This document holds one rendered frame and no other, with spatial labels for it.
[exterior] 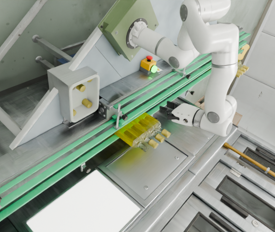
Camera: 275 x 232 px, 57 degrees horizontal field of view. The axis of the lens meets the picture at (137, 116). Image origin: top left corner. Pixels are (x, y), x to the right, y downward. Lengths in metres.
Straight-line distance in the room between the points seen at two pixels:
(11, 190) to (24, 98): 0.87
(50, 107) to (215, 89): 0.75
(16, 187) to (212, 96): 0.84
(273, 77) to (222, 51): 6.55
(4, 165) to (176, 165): 0.86
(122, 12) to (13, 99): 1.02
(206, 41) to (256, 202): 1.01
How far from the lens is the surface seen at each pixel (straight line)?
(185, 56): 1.13
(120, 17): 1.20
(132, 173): 1.38
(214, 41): 0.83
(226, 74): 0.89
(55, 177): 1.25
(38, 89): 1.95
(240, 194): 1.56
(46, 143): 1.26
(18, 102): 1.86
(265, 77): 7.46
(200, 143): 1.68
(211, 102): 0.89
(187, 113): 1.04
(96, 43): 1.26
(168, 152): 1.51
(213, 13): 0.92
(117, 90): 1.42
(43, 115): 1.25
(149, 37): 1.21
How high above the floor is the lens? 1.58
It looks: 25 degrees down
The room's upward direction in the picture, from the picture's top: 124 degrees clockwise
